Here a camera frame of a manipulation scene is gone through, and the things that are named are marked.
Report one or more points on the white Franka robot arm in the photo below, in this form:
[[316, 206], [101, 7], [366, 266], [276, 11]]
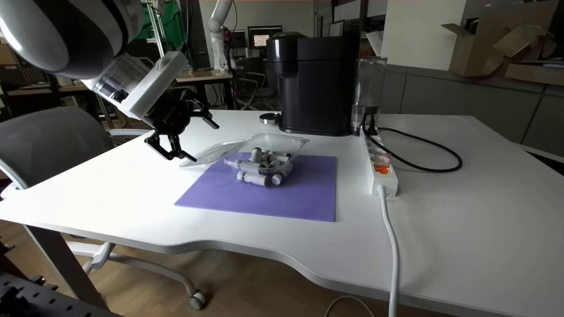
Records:
[[64, 36]]

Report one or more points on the round metal drip tray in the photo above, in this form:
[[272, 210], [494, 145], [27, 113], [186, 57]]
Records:
[[270, 118]]

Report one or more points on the wooden desk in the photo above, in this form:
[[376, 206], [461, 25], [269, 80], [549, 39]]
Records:
[[203, 76]]

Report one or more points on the large white tube dark cap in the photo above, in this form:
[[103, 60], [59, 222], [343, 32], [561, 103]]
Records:
[[258, 178]]

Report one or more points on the black coffee machine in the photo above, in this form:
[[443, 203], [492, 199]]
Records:
[[318, 81]]

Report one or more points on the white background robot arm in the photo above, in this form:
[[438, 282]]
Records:
[[219, 29]]

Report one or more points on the purple mat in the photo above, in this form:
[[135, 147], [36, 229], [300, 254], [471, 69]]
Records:
[[306, 194]]

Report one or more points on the table leg with caster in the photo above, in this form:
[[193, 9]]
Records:
[[170, 275]]

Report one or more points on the open cardboard box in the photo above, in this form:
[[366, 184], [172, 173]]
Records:
[[494, 50]]

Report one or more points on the clear container lid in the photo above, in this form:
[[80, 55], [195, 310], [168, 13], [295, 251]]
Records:
[[214, 154]]

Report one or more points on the small computer monitor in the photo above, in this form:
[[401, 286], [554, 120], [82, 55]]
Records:
[[263, 37]]

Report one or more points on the green cloth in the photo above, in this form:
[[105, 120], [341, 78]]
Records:
[[170, 27]]

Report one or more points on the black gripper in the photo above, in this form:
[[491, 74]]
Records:
[[170, 115]]

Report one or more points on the white power strip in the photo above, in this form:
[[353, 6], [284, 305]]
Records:
[[383, 177]]

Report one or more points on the grey office chair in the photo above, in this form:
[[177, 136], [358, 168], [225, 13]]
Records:
[[47, 147]]

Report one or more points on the small white tube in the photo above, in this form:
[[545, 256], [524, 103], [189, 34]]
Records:
[[279, 157], [242, 164], [254, 155], [279, 170]]

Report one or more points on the grey cabinet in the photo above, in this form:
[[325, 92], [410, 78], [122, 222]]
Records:
[[470, 106]]

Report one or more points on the black perforated board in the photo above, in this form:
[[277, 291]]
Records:
[[36, 296]]

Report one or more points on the clear water tank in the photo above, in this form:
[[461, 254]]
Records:
[[373, 81]]

